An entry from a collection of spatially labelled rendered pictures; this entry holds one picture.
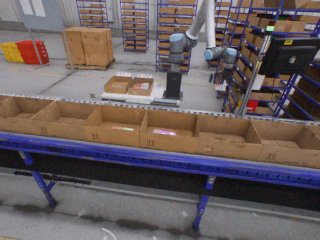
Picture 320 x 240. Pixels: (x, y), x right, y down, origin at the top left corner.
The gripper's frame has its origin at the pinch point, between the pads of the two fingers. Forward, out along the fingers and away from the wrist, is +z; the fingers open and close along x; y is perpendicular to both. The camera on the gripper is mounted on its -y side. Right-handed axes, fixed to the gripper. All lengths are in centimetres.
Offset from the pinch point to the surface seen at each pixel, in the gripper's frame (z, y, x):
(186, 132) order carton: 16, -31, -64
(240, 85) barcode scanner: -2.7, 19.3, 0.3
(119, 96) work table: 30, -115, 11
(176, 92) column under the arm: 22, -46, 22
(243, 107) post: 20.5, 28.5, -2.5
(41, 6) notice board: -50, -400, 278
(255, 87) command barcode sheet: -2.4, 34.4, 0.9
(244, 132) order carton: 12, 13, -60
